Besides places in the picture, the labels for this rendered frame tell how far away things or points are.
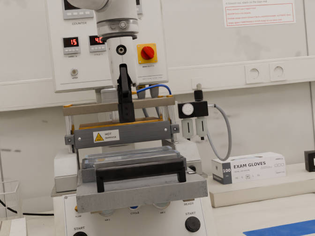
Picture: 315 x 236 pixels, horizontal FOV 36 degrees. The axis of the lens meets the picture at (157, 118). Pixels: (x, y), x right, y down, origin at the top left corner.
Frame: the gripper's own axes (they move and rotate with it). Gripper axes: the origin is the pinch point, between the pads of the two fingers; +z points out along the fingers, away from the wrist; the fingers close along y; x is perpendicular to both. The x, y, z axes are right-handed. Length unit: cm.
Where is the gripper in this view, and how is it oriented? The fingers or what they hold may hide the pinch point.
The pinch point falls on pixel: (126, 113)
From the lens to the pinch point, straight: 98.4
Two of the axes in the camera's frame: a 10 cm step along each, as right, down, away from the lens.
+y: -1.2, -0.4, 9.9
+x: -9.9, 1.0, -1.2
